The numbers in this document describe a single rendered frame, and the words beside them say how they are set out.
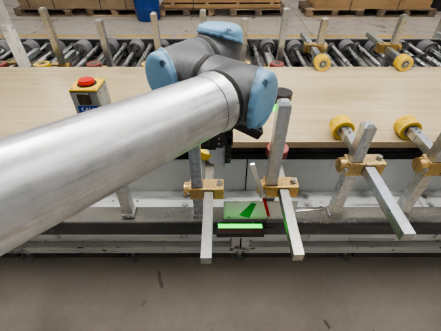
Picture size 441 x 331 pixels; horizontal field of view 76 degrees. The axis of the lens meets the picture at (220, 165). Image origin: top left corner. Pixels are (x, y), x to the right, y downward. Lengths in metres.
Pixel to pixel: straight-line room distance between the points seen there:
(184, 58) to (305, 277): 1.50
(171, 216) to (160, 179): 0.23
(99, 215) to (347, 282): 1.36
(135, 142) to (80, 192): 0.07
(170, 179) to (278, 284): 0.88
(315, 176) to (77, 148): 1.10
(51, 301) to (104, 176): 1.65
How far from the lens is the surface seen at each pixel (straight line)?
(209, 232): 0.84
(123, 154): 0.28
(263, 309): 1.66
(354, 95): 1.52
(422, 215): 1.31
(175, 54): 0.50
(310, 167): 1.23
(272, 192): 0.96
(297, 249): 0.82
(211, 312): 1.64
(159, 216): 1.09
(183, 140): 0.32
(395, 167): 1.38
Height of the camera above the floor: 1.53
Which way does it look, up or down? 41 degrees down
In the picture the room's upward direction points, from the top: straight up
